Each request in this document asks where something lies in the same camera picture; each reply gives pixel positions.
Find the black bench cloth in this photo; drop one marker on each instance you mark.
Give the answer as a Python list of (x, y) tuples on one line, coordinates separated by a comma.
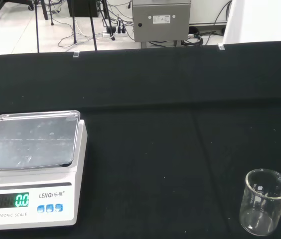
[(155, 124)]

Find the white power strip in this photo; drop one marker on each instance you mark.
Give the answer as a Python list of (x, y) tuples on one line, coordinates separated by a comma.
[(110, 35)]

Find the clear plastic cloth clip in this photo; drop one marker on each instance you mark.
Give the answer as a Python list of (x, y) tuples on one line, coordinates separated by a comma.
[(220, 46), (76, 54)]

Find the grey metal cabinet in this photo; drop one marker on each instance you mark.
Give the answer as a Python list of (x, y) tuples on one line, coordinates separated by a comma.
[(161, 21)]

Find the white electronic balance steel pan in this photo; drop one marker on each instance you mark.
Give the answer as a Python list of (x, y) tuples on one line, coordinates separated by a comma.
[(31, 159)]

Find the black tripod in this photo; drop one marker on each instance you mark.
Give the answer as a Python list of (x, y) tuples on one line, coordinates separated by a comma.
[(73, 22)]

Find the white cloth cover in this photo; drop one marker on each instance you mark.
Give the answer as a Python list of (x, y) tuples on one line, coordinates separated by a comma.
[(262, 21)]

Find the black office chair base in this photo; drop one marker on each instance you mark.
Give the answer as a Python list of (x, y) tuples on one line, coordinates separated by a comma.
[(8, 7)]

